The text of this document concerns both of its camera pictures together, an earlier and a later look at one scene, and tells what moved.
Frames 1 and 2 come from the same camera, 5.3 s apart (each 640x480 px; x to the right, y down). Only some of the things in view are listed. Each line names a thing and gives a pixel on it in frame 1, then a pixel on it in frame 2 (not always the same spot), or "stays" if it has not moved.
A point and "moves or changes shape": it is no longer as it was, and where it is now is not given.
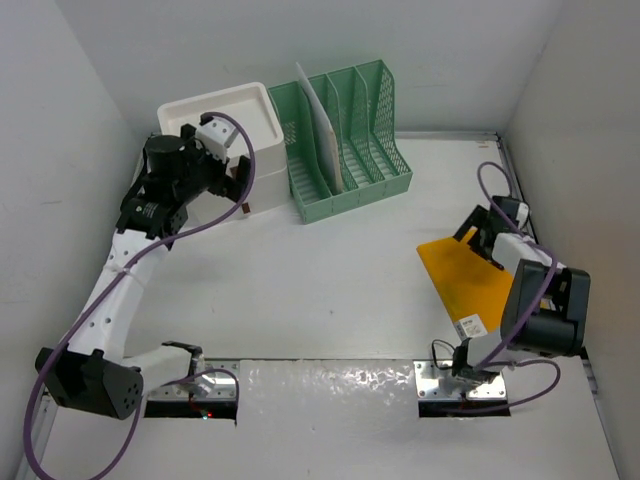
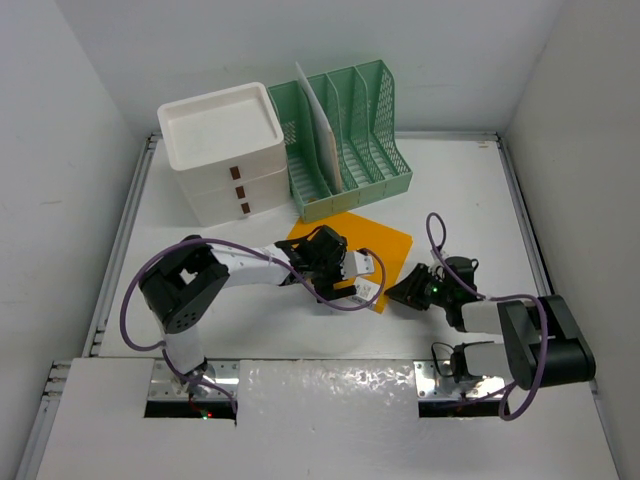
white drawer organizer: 267,194 stays
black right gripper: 478,220 -> 408,290
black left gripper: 230,188 -> 324,288
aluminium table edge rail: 443,135 stays
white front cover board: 341,420 stays
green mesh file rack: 362,105 stays
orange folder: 472,290 moves or changes shape
